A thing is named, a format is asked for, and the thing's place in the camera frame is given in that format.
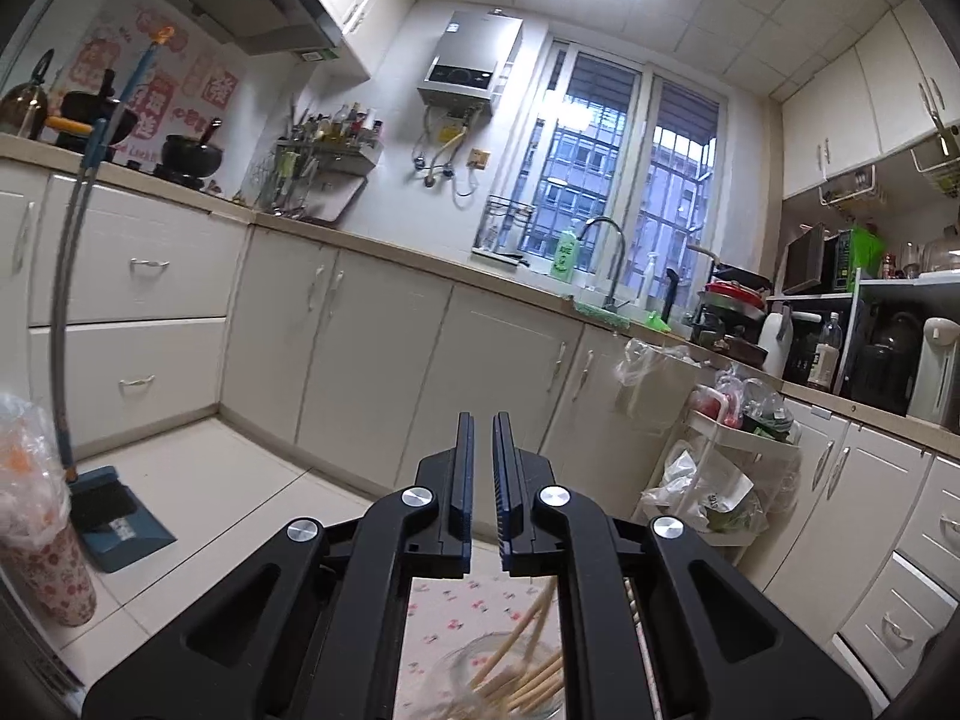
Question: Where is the clear glass jar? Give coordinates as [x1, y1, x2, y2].
[412, 634, 565, 720]

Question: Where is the chrome kitchen faucet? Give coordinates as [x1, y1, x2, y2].
[576, 214, 632, 316]

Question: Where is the cherry print tablecloth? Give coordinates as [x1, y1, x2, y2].
[394, 575, 562, 718]

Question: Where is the white rolling storage cart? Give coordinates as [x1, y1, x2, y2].
[633, 379, 802, 553]

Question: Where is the blue dustpan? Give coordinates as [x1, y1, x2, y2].
[68, 466, 176, 574]

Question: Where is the floral trash bin with bag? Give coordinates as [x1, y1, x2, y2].
[2, 394, 98, 628]

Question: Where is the white electric kettle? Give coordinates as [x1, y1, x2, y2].
[908, 317, 960, 433]

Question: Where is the microwave oven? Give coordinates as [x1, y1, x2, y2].
[781, 224, 853, 294]

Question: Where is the green dish soap bottle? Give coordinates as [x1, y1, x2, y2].
[550, 229, 579, 283]

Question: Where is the black wok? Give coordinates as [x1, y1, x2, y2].
[160, 117, 223, 188]

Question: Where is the wall utensil rack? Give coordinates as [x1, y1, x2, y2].
[257, 103, 384, 227]

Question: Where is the white wall water heater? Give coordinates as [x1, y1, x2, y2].
[418, 10, 524, 115]

